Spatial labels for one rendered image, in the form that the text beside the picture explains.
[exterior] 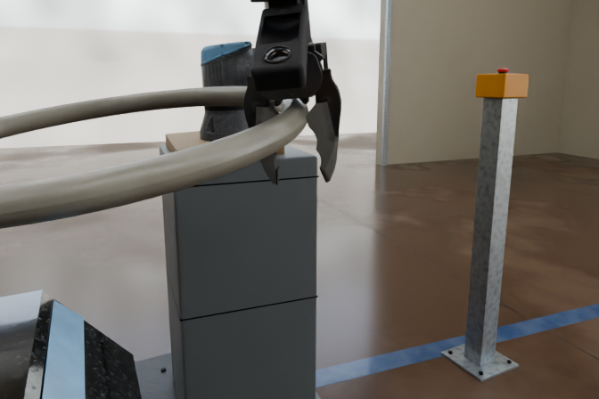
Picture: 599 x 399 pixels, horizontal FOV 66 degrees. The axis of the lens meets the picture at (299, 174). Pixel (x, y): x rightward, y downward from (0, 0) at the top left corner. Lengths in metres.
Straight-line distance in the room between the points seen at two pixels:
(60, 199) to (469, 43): 6.60
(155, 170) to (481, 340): 1.70
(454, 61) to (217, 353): 5.73
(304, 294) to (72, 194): 1.12
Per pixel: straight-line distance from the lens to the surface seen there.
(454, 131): 6.74
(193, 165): 0.37
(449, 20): 6.64
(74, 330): 0.55
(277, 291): 1.38
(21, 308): 0.56
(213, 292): 1.33
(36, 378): 0.45
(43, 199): 0.36
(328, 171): 0.52
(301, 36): 0.44
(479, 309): 1.91
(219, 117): 1.35
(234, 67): 1.34
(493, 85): 1.71
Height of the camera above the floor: 1.05
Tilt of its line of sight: 11 degrees down
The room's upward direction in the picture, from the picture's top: straight up
